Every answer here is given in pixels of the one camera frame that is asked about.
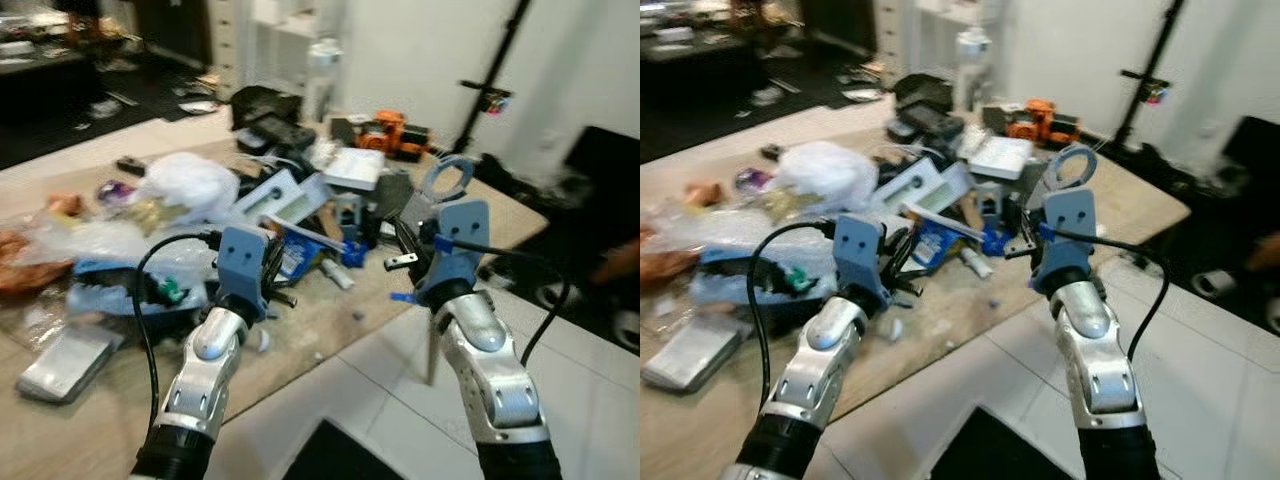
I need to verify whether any blue snack packet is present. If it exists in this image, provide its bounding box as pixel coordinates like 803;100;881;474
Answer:
278;225;346;283
912;218;966;273

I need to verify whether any grey tape roll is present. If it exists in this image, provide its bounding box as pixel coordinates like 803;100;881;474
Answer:
1044;144;1099;191
420;154;476;201

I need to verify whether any white open carton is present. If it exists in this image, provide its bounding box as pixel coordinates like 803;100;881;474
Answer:
232;168;336;236
872;156;976;223

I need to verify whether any white square box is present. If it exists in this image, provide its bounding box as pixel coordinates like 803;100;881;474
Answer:
322;148;389;191
972;135;1035;181

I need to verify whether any orange power tool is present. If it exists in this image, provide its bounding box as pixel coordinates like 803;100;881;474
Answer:
352;108;433;161
1005;98;1083;149

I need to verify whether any white crumpled plastic bag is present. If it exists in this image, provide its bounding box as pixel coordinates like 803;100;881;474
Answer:
135;152;241;226
775;140;881;213

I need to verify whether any blue plastic tray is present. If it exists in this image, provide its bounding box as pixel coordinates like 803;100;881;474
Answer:
66;258;226;319
690;245;846;313

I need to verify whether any black bag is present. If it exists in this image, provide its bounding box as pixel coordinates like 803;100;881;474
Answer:
893;73;956;113
230;85;306;133

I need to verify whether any black stand pole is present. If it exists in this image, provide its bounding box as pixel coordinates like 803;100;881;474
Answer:
1110;0;1189;151
452;0;533;156

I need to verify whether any white plastic bottle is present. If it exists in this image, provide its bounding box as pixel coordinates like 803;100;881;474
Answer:
954;28;995;113
303;38;343;123

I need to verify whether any clear plastic bag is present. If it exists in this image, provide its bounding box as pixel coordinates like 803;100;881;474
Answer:
655;195;851;286
15;205;216;291

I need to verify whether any black chair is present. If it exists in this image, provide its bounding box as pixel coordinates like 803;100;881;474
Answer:
1140;115;1280;336
480;125;641;351

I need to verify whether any white shelf unit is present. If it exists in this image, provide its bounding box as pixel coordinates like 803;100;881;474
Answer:
872;0;1006;89
232;0;346;99

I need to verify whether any flat white box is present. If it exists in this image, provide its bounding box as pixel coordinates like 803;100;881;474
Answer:
642;318;743;393
16;325;123;405

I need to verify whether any orange-brown wrapper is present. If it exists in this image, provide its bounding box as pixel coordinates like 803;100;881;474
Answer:
0;192;86;301
640;180;726;286

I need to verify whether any dark cluttered table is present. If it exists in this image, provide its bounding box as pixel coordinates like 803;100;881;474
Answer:
640;0;801;111
0;0;141;126

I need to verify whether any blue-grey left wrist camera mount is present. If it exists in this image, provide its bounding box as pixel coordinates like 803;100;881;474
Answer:
214;224;273;323
832;212;893;311

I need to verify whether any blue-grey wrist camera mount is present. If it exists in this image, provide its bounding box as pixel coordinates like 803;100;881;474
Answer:
832;212;893;311
214;224;273;323
414;199;493;307
1030;187;1099;296

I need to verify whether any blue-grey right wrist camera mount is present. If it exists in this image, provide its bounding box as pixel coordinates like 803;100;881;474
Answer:
414;199;493;307
1030;187;1099;296

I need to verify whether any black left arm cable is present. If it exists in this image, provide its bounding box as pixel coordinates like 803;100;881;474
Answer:
132;231;223;433
745;221;837;411

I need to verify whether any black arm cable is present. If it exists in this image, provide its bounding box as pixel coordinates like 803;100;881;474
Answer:
132;231;223;433
745;221;837;411
440;236;572;367
1050;228;1172;363

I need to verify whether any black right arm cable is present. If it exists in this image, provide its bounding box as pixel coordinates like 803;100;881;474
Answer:
1050;228;1172;363
440;236;572;367

